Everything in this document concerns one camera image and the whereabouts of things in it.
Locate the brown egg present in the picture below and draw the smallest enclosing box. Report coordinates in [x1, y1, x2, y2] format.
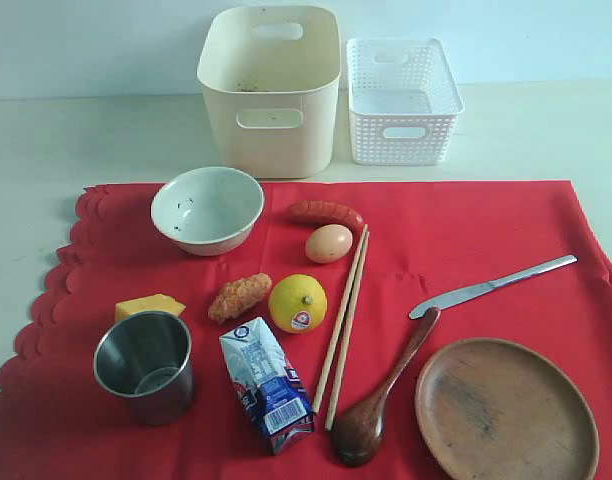
[305, 224, 353, 264]

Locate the red sausage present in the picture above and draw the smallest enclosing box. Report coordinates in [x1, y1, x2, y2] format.
[288, 200, 365, 232]

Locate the yellow lemon with sticker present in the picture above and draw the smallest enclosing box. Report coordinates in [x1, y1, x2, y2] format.
[268, 274, 328, 334]

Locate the fried chicken nugget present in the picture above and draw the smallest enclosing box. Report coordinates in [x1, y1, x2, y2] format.
[208, 272, 272, 324]

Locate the blue white milk carton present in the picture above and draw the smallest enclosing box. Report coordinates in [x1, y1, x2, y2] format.
[219, 317, 315, 455]

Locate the upper wooden chopstick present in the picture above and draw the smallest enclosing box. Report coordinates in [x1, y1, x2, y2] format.
[312, 224, 368, 413]

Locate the wooden chopstick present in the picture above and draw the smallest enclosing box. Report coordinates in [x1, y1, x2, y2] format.
[325, 226, 370, 431]
[312, 224, 368, 413]

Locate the lower wooden chopstick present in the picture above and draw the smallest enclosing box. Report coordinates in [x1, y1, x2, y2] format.
[325, 226, 370, 431]

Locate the white ceramic bowl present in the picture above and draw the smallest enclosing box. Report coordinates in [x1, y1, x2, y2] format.
[150, 166, 265, 257]

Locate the red scalloped table cloth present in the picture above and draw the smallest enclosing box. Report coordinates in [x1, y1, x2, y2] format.
[0, 181, 612, 479]

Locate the stainless steel table knife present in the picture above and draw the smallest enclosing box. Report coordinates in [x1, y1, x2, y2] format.
[408, 255, 577, 320]

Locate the yellow cheese wedge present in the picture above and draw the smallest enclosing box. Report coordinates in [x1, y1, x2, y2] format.
[115, 293, 186, 323]

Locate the white perforated plastic basket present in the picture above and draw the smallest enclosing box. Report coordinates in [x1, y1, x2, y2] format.
[346, 38, 464, 166]

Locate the cream plastic storage bin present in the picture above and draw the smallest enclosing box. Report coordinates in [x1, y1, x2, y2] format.
[197, 5, 341, 178]

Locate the stainless steel cup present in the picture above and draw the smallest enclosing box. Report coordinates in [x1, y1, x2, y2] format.
[93, 310, 194, 426]

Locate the dark wooden spoon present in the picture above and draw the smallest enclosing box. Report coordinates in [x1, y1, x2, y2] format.
[332, 307, 441, 467]

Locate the round wooden plate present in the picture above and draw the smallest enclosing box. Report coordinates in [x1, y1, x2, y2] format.
[415, 338, 600, 479]

